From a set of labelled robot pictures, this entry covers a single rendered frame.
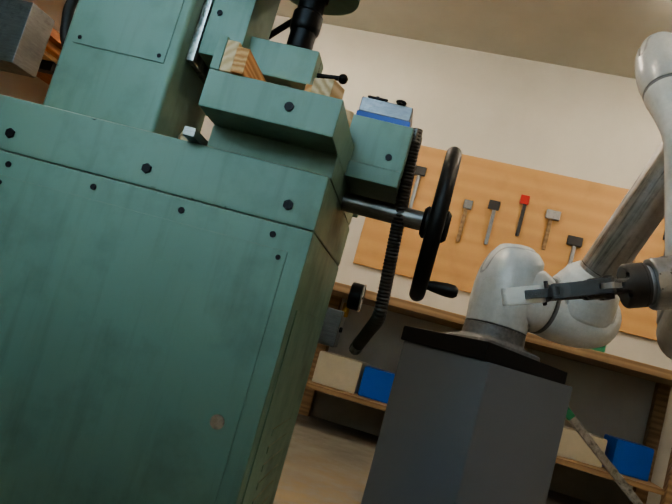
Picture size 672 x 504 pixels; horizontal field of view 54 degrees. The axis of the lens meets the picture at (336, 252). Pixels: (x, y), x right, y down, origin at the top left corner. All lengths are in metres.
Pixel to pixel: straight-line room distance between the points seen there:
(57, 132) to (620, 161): 4.00
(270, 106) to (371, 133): 0.27
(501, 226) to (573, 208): 0.47
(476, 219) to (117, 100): 3.47
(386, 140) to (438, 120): 3.52
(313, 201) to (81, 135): 0.39
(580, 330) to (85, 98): 1.25
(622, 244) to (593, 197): 2.89
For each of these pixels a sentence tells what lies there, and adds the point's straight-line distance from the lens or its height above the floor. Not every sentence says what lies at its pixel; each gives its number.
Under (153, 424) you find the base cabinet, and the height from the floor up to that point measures 0.37.
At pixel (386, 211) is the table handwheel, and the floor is 0.81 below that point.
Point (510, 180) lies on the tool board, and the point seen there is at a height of 1.84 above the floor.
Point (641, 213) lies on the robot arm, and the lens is 1.71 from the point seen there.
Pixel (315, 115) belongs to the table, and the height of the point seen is 0.87.
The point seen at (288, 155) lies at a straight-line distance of 1.07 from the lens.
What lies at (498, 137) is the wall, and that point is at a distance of 4.68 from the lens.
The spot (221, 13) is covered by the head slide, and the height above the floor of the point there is 1.08.
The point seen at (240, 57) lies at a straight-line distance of 1.04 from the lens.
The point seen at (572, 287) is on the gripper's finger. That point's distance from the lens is 1.15.
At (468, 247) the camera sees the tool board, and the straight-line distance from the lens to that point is 4.47.
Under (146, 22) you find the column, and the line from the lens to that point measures 1.32.
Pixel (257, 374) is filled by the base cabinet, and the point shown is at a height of 0.48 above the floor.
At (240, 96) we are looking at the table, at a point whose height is 0.87.
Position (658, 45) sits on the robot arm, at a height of 1.34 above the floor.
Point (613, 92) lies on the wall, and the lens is 4.88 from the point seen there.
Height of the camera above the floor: 0.57
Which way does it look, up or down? 7 degrees up
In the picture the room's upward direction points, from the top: 16 degrees clockwise
